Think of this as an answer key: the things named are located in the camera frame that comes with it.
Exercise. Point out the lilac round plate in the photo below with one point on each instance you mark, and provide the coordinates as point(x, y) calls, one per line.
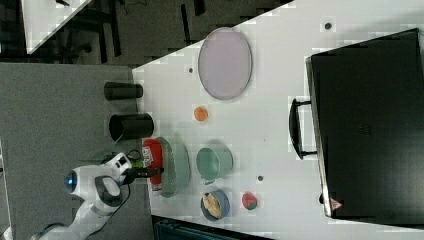
point(225, 63)

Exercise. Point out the red green strawberry toy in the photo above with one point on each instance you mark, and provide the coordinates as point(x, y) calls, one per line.
point(249, 201)

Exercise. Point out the black cylinder small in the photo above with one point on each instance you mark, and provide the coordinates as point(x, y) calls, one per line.
point(122, 91)

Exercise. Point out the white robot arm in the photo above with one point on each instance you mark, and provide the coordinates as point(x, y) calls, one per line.
point(99, 188)

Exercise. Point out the dark crate at edge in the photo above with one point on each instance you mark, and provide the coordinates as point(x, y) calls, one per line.
point(170, 229)

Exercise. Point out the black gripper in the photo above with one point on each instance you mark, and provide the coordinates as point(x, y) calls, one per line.
point(131, 174)

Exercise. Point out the red plush ketchup bottle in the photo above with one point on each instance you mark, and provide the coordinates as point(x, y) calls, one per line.
point(152, 157)

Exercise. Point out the blue bowl with bread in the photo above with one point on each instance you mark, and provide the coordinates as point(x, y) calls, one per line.
point(215, 205)

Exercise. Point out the white background table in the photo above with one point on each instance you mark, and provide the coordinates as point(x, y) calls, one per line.
point(43, 18)

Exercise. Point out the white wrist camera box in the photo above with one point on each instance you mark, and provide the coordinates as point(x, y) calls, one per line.
point(119, 164)

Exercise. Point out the black cylinder large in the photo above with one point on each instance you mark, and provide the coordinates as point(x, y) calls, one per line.
point(131, 126)

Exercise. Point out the mint green cup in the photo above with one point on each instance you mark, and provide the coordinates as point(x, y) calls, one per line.
point(213, 162)

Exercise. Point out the small orange fruit toy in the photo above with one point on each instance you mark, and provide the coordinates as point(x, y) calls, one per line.
point(200, 114)

